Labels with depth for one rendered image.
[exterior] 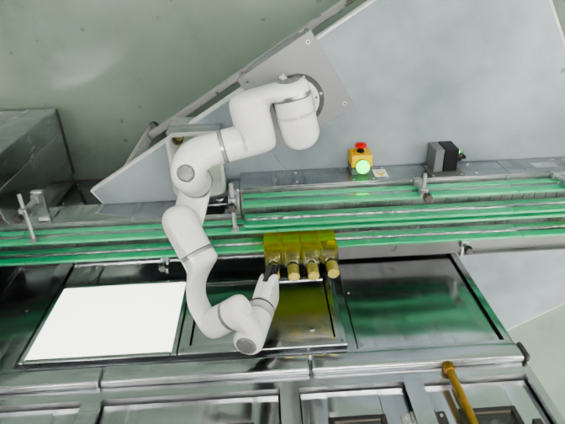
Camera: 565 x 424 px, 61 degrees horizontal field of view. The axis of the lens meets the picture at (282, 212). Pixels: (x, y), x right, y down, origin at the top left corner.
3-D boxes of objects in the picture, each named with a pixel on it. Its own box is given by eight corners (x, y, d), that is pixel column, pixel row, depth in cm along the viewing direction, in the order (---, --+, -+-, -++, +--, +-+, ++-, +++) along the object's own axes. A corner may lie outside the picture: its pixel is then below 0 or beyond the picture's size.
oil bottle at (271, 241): (263, 234, 164) (264, 271, 145) (262, 219, 161) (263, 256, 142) (279, 233, 164) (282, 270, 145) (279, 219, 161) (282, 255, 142)
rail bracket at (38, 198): (47, 214, 167) (19, 251, 147) (34, 171, 158) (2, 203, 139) (60, 214, 167) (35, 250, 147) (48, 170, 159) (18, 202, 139)
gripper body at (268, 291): (273, 329, 126) (282, 301, 136) (272, 299, 121) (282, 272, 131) (246, 325, 128) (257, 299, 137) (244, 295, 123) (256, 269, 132)
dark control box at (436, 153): (425, 162, 168) (433, 172, 160) (427, 140, 164) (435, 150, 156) (448, 161, 168) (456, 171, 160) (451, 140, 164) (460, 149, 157)
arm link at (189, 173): (224, 136, 126) (171, 151, 125) (216, 122, 112) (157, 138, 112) (237, 186, 125) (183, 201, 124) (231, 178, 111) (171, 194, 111)
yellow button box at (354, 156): (347, 166, 167) (351, 175, 160) (348, 146, 163) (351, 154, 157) (367, 165, 167) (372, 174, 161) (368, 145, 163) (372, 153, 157)
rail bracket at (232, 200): (231, 219, 160) (229, 240, 149) (227, 174, 151) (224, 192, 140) (240, 219, 160) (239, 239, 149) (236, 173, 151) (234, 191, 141)
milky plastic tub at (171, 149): (178, 186, 167) (174, 198, 159) (168, 124, 156) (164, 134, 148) (228, 183, 167) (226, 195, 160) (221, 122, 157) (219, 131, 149)
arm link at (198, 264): (218, 241, 118) (259, 315, 117) (183, 262, 124) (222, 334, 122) (198, 248, 111) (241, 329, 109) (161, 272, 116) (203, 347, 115)
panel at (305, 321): (63, 292, 159) (18, 372, 130) (60, 285, 158) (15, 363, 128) (330, 277, 162) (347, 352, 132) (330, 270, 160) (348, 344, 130)
